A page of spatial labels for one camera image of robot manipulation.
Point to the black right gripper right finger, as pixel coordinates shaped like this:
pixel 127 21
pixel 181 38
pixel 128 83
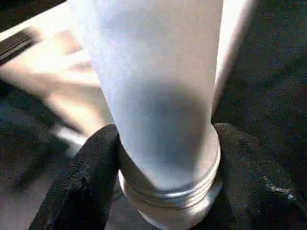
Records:
pixel 247 182

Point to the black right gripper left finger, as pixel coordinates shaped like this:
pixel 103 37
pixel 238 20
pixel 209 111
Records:
pixel 81 182

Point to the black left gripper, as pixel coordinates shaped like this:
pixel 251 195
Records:
pixel 16 45

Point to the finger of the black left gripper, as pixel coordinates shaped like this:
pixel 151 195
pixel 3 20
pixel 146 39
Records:
pixel 40 165

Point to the white plastic table top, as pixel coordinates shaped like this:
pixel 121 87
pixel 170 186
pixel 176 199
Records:
pixel 60 72

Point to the white plastic table leg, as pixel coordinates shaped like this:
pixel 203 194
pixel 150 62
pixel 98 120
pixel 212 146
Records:
pixel 156 72

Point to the black table mat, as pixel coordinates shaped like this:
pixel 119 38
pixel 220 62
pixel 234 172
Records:
pixel 275 83

